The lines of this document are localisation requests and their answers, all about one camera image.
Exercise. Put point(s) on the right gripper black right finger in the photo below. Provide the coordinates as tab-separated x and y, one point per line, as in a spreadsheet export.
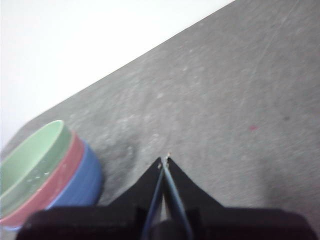
212	217

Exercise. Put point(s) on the green ribbed bowl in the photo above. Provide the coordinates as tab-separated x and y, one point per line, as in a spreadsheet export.
27	155

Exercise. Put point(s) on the red ribbed bowl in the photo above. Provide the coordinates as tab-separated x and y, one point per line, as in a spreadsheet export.
70	160

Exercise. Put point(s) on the blue ribbed bowl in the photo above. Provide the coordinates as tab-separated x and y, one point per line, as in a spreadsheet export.
85	180

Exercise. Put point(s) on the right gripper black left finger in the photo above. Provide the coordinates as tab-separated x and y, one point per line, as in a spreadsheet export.
120	215

